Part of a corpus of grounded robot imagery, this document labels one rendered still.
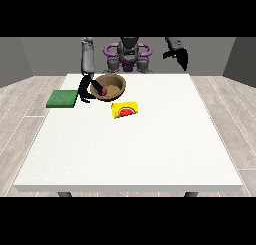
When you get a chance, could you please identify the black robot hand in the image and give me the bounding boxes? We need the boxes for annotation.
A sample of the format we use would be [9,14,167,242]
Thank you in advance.
[77,73,107,104]
[162,48,189,72]

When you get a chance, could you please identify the brown wooden bowl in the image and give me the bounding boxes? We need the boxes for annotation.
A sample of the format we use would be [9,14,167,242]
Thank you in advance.
[89,73,128,102]

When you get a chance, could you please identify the green square pad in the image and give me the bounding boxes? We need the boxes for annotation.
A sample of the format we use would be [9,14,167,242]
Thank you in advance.
[45,89,79,109]

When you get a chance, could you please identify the yellow cup with melon print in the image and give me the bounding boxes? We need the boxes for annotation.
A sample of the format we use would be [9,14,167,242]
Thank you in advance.
[110,100,140,120]

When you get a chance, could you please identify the grey robot trunk purple rings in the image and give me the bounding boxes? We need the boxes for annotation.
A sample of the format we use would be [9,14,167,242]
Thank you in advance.
[101,37,155,75]

